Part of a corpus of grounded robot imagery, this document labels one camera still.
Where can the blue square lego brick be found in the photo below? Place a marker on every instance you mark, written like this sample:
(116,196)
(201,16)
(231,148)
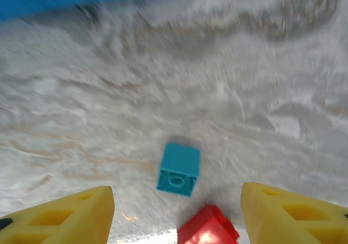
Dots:
(179,162)

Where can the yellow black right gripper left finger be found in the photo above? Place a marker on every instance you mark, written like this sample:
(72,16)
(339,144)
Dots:
(68,222)

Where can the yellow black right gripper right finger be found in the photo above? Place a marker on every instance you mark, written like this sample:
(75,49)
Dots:
(285,219)

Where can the small red lego brick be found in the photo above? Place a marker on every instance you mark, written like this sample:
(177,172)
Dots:
(204,227)

